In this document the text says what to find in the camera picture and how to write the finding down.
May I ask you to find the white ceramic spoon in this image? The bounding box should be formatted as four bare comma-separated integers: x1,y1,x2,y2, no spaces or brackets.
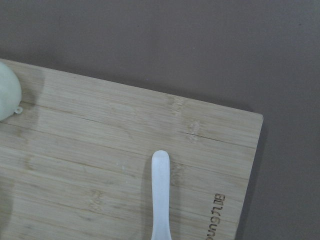
151,150,172,240

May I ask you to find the bamboo cutting board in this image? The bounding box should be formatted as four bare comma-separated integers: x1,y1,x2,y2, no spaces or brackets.
0,60,264,240

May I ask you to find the white steamed bun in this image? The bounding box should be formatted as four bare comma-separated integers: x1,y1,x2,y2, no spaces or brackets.
0,62,23,121

